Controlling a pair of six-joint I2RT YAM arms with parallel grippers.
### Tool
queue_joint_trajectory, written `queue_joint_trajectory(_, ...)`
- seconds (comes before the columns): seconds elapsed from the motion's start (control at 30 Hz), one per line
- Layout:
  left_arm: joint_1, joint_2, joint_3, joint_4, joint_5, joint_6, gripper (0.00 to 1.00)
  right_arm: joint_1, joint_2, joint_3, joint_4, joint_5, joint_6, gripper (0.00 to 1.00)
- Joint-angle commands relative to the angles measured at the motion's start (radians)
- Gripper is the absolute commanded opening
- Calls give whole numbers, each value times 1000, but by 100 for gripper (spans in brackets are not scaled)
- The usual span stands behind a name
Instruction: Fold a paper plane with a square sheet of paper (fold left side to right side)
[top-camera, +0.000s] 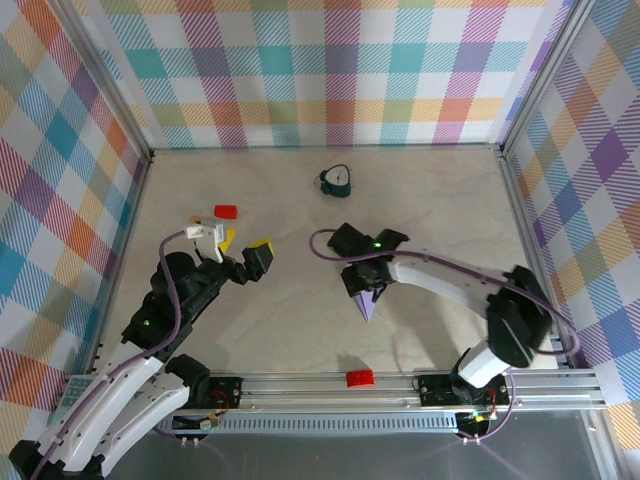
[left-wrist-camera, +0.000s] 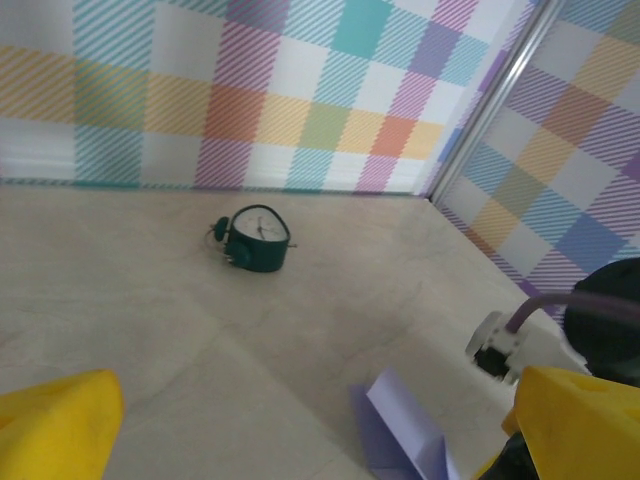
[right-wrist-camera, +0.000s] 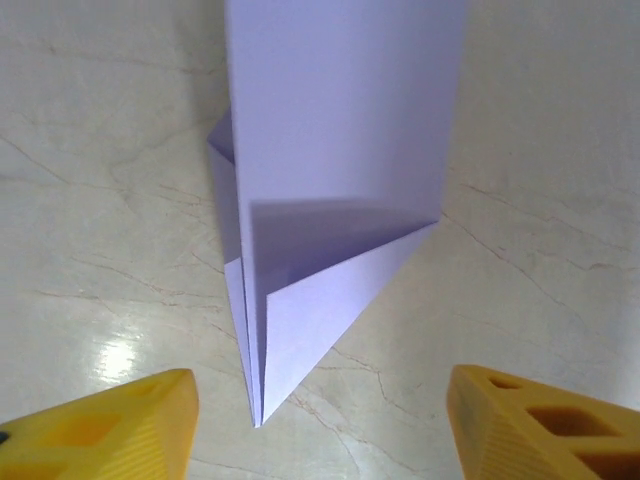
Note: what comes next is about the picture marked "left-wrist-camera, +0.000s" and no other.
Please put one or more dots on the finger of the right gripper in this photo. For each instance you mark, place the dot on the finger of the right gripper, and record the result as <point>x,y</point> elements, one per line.
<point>517,462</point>

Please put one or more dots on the aluminium frame post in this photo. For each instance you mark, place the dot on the aluminium frame post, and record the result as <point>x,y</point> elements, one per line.
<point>492,100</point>

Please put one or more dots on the green alarm clock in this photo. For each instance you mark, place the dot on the green alarm clock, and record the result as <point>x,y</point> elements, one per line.
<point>257,240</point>

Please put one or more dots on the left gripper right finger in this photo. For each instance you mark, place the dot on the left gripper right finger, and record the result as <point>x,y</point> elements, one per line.
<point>580,430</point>

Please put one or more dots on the purple paper sheet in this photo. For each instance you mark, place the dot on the purple paper sheet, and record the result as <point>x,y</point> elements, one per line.
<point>400,430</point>

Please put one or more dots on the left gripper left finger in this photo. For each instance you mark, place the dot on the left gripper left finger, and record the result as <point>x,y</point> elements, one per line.
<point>55,430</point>

